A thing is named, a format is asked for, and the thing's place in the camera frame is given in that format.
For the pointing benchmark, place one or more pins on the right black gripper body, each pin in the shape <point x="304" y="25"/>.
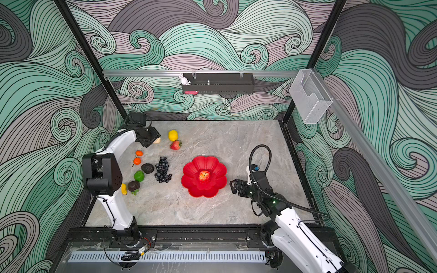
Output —
<point x="255" y="195"/>

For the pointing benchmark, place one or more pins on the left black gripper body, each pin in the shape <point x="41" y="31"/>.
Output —
<point x="150" y="136"/>

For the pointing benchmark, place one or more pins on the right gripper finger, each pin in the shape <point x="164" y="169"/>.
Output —
<point x="236" y="189"/>
<point x="238" y="183"/>

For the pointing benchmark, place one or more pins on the yellow lemon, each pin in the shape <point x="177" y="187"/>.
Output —
<point x="173" y="135"/>

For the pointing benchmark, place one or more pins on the red apple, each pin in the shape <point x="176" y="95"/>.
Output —
<point x="204" y="176"/>

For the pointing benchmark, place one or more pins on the red flower-shaped fruit bowl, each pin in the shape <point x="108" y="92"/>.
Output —
<point x="190" y="178"/>

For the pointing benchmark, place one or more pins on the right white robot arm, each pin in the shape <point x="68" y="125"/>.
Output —
<point x="286" y="231"/>

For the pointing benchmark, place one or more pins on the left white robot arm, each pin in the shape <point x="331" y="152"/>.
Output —
<point x="103" y="178"/>

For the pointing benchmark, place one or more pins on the orange persimmon lower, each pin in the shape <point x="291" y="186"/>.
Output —
<point x="137" y="161"/>

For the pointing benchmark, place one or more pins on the red strawberry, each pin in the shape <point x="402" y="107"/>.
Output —
<point x="176" y="145"/>

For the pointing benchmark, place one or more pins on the dark avocado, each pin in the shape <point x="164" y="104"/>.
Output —
<point x="147" y="168"/>

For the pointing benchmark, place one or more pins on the green lime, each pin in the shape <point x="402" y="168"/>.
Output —
<point x="139" y="176"/>

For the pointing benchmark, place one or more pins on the black grape bunch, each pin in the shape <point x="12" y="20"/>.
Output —
<point x="161" y="171"/>

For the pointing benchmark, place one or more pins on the dark mangosteen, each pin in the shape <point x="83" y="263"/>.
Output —
<point x="133" y="187"/>

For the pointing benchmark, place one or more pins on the yellow bell pepper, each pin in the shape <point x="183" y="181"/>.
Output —
<point x="124" y="189"/>

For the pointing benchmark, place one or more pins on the small white rabbit figurine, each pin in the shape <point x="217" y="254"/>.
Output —
<point x="184" y="80"/>

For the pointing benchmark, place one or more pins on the aluminium wall rail back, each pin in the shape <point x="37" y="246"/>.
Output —
<point x="175" y="73"/>

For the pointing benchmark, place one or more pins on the aluminium wall rail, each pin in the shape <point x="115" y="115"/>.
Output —
<point x="175" y="73"/>
<point x="414" y="215"/>

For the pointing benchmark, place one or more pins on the black wall shelf tray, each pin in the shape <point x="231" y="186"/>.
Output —
<point x="222" y="84"/>

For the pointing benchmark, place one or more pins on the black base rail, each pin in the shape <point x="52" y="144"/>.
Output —
<point x="250" y="235"/>

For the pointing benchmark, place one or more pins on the aluminium wall rail right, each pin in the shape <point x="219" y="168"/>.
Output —
<point x="414" y="215"/>

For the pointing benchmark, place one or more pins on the clear plastic wall holder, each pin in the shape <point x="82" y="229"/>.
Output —
<point x="310" y="95"/>

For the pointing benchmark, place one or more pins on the white slotted cable duct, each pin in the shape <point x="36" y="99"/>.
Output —
<point x="171" y="257"/>

